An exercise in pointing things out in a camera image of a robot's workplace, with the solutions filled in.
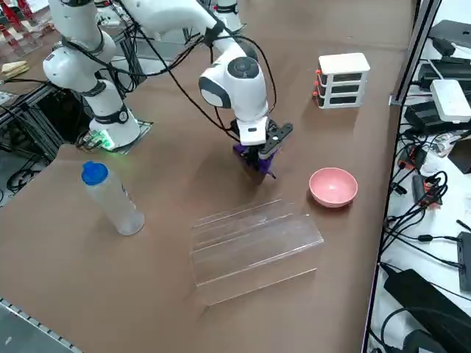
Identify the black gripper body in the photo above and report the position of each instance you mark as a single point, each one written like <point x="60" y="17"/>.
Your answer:
<point x="277" y="134"/>

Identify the purple cloth towel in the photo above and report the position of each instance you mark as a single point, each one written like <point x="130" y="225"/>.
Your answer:
<point x="268" y="165"/>

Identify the clear acrylic stepped rack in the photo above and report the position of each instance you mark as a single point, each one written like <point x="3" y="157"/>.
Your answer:
<point x="257" y="253"/>

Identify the pink bowl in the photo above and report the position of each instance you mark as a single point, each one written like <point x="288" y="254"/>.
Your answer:
<point x="333" y="187"/>

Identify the white mini drawer cabinet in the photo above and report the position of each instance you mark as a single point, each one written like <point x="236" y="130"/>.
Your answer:
<point x="344" y="62"/>

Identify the clear bottle with blue cap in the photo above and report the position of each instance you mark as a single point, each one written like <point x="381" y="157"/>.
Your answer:
<point x="117" y="209"/>

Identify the black and orange connector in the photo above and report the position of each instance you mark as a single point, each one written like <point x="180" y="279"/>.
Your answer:
<point x="419" y="187"/>

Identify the white power adapter box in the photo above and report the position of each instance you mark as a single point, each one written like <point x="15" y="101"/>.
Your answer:
<point x="450" y="99"/>

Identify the large black power adapter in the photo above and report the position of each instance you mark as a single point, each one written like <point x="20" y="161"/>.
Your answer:
<point x="416" y="294"/>

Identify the black flat box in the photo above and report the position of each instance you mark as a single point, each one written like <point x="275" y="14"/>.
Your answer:
<point x="454" y="31"/>

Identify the black bar device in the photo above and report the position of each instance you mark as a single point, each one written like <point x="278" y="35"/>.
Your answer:
<point x="464" y="257"/>

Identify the wooden blocks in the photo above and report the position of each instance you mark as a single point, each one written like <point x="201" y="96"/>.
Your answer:
<point x="16" y="69"/>

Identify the red stand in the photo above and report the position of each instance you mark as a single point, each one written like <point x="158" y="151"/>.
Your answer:
<point x="11" y="14"/>

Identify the aluminium frame post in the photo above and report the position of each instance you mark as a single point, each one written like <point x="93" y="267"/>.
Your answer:
<point x="416" y="48"/>

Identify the black metal frame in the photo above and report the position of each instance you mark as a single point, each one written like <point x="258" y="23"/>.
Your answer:
<point x="44" y="121"/>

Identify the aluminium table rail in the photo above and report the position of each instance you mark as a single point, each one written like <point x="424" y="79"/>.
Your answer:
<point x="22" y="320"/>

